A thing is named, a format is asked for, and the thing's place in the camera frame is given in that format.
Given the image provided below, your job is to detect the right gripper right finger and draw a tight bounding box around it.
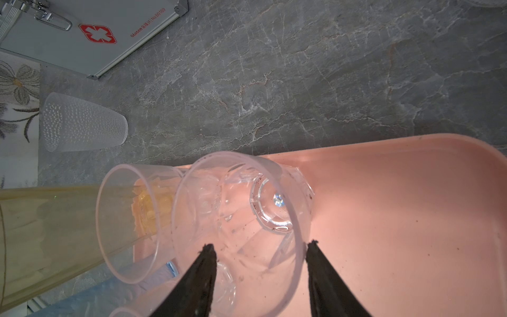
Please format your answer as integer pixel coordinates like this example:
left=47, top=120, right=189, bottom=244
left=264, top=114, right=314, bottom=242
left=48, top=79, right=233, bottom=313
left=306, top=240, right=371, bottom=317

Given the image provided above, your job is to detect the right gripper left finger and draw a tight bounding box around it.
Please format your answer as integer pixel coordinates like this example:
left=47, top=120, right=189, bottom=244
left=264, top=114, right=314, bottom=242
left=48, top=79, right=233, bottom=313
left=151, top=244, right=217, bottom=317

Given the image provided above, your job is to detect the blue plastic cup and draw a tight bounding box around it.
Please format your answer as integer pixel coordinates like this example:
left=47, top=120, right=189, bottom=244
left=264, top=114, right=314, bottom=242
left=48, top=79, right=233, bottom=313
left=31, top=262, right=180, bottom=316

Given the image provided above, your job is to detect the clear faceted cup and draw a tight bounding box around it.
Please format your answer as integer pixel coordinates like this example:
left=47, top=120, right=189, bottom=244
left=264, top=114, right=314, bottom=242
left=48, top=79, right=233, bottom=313
left=95, top=164, right=186, bottom=284
left=110, top=262, right=236, bottom=317

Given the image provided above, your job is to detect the pink plastic tray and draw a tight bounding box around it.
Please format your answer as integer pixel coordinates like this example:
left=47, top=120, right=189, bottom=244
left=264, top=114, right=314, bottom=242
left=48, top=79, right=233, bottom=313
left=132, top=133, right=507, bottom=317

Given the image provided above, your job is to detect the amber plastic cup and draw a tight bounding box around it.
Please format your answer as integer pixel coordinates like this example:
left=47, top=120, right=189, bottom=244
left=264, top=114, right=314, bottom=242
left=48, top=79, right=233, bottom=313
left=0, top=185, right=175, bottom=312

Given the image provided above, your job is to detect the frosted dimpled cup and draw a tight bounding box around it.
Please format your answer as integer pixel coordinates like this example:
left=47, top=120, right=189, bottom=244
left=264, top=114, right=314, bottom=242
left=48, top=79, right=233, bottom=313
left=40, top=92, right=128, bottom=152

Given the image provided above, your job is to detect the silver first aid case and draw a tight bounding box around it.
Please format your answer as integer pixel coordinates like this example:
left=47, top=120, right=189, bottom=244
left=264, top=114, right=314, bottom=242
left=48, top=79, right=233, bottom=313
left=1, top=0, right=189, bottom=79

